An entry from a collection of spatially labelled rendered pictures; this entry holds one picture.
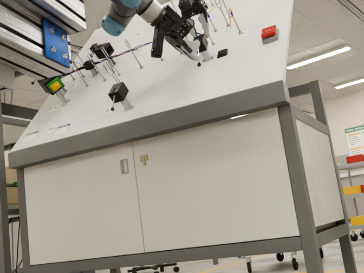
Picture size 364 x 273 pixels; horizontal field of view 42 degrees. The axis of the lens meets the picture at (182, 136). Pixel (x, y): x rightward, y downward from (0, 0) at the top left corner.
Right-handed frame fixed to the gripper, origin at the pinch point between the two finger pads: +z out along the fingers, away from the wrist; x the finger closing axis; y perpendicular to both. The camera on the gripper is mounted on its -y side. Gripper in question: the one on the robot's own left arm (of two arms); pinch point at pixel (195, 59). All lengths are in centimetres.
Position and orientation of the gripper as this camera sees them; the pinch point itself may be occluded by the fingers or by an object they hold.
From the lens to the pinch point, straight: 166.5
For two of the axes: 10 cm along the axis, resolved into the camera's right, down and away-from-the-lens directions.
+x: -3.8, -1.1, 9.2
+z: 7.2, 5.9, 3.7
